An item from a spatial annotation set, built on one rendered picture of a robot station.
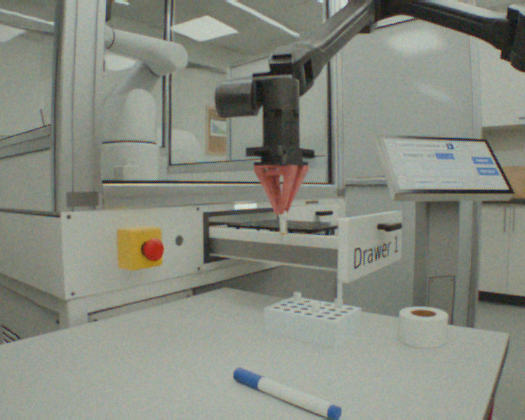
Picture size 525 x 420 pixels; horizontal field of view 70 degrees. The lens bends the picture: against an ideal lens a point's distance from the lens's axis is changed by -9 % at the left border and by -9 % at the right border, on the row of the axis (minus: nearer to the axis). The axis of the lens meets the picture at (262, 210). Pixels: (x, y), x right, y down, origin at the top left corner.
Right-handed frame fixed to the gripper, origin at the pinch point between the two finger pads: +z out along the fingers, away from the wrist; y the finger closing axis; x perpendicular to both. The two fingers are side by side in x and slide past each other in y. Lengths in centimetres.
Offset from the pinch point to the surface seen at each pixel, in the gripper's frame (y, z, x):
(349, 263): -11.5, 9.7, 6.4
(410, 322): -2.3, 15.3, 19.9
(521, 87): -351, -90, 29
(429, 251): -115, 23, -3
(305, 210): -51, 4, -24
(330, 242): -12.5, 6.6, 2.3
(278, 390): 20.1, 17.4, 12.6
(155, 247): 7.5, 6.9, -20.7
